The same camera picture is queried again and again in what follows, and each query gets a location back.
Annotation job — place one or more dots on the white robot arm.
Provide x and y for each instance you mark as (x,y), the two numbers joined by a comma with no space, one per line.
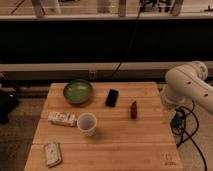
(188,81)

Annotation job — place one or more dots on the black smartphone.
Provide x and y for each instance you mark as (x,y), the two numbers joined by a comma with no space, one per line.
(112,98)

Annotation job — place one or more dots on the green bowl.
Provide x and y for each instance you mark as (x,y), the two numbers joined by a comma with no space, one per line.
(77,91)

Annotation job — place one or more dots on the small brown object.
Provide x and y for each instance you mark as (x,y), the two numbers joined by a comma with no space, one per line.
(133,110)

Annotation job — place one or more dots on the white grey packet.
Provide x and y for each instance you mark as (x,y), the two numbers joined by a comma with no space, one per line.
(52,154)

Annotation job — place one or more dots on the dark object at left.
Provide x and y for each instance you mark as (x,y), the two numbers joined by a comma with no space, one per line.
(7,101)

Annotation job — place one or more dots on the wall power outlet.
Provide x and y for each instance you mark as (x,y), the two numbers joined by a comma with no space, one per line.
(92,74)

